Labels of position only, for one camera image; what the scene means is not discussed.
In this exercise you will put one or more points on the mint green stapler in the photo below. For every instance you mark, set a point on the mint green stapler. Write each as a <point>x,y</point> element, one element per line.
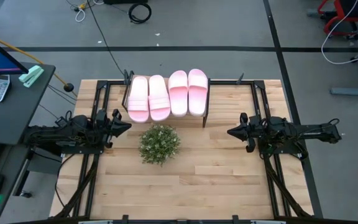
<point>31,75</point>

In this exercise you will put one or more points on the pink slide sandal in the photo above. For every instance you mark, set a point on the pink slide sandal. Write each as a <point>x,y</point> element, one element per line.
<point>197,91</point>
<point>178,93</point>
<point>159,98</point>
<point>138,99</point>

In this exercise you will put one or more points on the grey stand base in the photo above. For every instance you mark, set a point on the grey stand base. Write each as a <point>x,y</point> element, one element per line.
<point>353,91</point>

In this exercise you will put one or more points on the green potted artificial plant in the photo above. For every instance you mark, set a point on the green potted artificial plant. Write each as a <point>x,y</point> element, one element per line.
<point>158,144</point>

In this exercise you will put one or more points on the red and black cart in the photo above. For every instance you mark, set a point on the red and black cart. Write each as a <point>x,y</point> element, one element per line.
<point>350,7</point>

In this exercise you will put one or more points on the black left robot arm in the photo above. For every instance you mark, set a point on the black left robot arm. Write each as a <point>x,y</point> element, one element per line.
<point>57,135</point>

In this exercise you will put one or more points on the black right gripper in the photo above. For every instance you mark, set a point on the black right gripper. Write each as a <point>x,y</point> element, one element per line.
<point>248,130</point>

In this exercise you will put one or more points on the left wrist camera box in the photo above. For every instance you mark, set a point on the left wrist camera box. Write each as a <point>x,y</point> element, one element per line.
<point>101,117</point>

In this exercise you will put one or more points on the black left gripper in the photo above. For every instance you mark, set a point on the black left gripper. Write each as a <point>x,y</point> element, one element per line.
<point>113,130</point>

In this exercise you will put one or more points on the dark grey desk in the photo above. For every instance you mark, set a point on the dark grey desk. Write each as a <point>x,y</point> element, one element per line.
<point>5,121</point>

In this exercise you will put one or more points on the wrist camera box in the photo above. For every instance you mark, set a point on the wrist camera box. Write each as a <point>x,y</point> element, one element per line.
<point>101,117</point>
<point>256,122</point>

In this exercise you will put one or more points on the black aluminium table frame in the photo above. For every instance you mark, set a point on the black aluminium table frame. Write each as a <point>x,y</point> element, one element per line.
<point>228,82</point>

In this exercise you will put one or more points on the wooden shelf black metal frame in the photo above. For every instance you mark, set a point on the wooden shelf black metal frame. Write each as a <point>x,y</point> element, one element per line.
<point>206,102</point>

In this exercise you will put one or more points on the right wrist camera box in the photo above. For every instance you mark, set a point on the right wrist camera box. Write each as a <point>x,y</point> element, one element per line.
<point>256,122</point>

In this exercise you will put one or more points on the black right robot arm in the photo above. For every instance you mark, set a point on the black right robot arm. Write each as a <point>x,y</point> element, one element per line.
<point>309,130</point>

